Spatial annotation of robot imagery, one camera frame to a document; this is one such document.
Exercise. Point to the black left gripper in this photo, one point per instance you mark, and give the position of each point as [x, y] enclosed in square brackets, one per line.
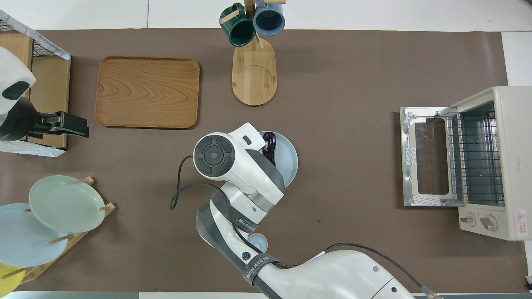
[20, 120]

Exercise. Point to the dark purple eggplant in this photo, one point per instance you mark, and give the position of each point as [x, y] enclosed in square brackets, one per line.
[269, 147]

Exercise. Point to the light blue round plate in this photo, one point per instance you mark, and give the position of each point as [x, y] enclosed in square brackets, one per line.
[287, 160]

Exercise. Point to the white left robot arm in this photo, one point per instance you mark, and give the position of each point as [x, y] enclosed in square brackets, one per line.
[14, 66]

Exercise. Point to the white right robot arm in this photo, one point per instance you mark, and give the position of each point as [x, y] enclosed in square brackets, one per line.
[249, 174]

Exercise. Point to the beige toaster oven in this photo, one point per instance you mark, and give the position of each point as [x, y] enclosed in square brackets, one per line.
[515, 158]

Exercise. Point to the wooden two-tier shelf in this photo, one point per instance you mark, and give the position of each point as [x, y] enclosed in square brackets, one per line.
[50, 91]

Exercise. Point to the light green plate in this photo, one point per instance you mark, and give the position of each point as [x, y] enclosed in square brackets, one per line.
[66, 203]

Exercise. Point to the wooden serving tray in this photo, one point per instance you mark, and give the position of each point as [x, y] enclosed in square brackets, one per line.
[145, 91]

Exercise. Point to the wooden plate rack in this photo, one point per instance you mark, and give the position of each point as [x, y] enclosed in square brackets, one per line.
[107, 207]

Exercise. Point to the pale blue racked plate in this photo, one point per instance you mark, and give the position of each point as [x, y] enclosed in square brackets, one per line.
[25, 241]

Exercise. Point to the yellow plate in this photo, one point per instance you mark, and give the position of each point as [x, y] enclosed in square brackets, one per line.
[8, 280]

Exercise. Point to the wooden mug tree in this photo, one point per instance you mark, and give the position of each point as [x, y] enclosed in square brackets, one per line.
[254, 79]

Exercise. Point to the dark green mug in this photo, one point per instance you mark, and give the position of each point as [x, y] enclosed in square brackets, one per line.
[241, 31]

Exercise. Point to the blue mug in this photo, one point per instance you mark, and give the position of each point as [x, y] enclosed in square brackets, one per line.
[269, 20]

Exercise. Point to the large brown table mat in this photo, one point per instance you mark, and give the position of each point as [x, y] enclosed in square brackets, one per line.
[341, 124]

